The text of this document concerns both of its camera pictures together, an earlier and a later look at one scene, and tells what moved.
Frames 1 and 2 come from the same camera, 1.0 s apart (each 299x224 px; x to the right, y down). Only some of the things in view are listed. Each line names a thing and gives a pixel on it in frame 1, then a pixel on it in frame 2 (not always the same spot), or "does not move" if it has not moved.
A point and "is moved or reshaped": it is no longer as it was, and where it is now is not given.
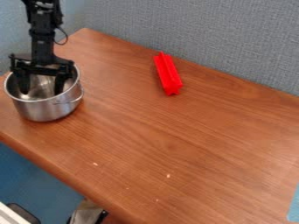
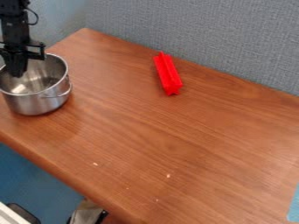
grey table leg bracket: (88, 216) does not move
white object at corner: (10, 216) does not move
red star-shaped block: (169, 73) does not move
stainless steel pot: (42, 105) is moved or reshaped
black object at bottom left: (27, 215) does not move
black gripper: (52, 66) to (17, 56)
